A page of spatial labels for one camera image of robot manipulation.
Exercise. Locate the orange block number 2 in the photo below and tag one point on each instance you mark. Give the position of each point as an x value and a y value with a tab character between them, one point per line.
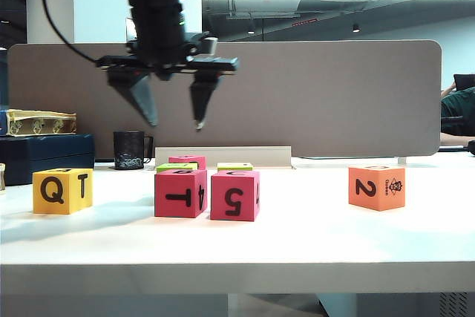
375	202

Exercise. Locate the black office chair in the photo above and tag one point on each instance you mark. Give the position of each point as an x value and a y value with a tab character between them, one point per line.
464	81

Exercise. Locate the pink block letter T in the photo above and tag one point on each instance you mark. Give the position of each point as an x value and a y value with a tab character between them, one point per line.
167	209

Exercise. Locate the white divider foot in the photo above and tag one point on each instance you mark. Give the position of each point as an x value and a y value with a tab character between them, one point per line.
402	160

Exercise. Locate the small black object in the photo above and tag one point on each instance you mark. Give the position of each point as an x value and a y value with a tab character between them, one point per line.
472	148

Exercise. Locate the black ceiling spot lamp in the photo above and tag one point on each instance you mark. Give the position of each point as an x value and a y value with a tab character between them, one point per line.
356	29

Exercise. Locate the yellow block letter Q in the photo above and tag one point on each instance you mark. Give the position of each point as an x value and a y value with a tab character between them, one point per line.
55	207

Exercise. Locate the brown desk divider panel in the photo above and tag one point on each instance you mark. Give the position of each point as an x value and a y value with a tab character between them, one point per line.
297	109

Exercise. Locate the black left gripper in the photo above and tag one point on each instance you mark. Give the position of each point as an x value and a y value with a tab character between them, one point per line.
163	61

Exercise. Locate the grey ceiling air duct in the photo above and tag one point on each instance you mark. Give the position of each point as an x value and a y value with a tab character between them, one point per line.
267	7

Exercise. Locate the silver wall plate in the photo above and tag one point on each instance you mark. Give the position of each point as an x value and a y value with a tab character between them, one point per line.
128	31

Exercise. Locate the lime green block letter O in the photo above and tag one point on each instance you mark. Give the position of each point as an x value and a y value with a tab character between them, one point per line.
237	166

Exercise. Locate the pink block number 5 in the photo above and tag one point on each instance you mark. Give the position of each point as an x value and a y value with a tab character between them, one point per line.
222	183

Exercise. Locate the small blue box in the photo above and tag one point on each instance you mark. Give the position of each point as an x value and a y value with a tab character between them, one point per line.
3	124

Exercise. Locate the red ceiling sign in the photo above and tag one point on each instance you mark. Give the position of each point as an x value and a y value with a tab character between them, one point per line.
305	22

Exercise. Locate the person in dark green shirt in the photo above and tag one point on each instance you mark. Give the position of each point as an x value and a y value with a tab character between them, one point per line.
460	109

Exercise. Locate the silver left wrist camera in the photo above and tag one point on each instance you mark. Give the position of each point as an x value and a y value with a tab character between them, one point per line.
210	45

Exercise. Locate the gold ornate box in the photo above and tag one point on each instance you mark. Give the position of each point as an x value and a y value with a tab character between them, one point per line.
37	124

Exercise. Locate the lime green foam block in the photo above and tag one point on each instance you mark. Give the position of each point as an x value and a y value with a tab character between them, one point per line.
167	167

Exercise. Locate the black mug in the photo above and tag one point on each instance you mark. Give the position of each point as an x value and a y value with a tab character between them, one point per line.
128	150

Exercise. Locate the grey vented cabinet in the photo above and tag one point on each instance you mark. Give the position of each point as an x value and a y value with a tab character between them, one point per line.
408	306

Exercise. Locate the dark blue case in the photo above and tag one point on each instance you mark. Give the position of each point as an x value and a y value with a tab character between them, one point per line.
48	157

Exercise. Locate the pink block 8 and R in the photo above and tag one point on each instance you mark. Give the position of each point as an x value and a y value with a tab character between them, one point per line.
185	160

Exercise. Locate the beige object with dark band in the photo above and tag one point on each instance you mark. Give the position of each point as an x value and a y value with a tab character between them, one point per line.
2	179

